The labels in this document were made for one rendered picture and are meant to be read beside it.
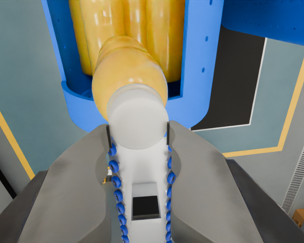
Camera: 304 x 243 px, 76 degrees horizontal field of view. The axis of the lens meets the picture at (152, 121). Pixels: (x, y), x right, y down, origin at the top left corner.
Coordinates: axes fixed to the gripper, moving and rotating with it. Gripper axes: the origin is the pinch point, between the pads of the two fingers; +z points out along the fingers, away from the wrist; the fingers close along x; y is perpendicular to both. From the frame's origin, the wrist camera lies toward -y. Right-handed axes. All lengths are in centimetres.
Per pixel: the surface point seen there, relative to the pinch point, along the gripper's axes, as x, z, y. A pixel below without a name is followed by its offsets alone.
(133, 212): -4, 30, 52
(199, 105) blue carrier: 9.5, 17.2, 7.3
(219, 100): 59, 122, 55
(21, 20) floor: -74, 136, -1
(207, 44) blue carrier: 9.7, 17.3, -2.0
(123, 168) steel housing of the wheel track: -8, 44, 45
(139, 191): -2, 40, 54
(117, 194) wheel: -11, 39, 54
